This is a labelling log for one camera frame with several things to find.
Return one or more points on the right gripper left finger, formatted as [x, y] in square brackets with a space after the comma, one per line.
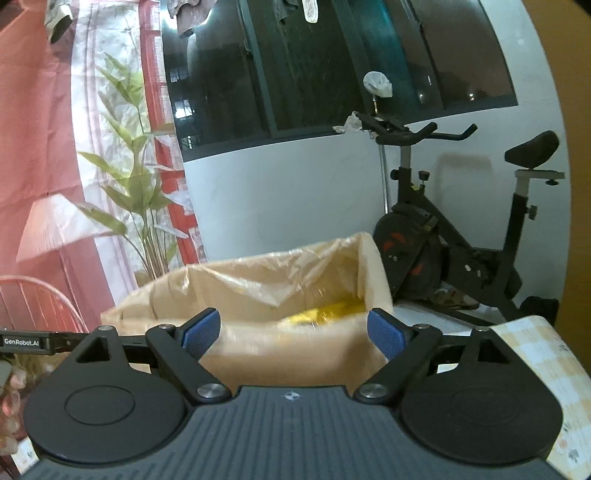
[178, 350]

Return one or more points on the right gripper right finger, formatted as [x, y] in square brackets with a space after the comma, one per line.
[408, 351]

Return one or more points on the yellow snack packet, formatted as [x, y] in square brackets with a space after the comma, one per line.
[325, 315]

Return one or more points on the person's left hand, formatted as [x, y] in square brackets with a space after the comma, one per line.
[19, 376]

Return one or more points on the black exercise bike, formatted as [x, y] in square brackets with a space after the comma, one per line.
[450, 241]

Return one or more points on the cardboard box with plastic liner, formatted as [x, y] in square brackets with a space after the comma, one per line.
[253, 294]

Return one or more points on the yellow checkered tablecloth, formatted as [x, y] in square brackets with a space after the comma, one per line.
[517, 395]

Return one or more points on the metal pole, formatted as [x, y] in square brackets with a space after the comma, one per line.
[383, 165]

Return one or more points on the crumpled white tissue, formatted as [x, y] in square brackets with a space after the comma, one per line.
[352, 124]

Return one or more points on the white plastic bag on pole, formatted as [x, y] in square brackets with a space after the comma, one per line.
[378, 84]

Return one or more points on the dark window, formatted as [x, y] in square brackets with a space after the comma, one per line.
[257, 72]

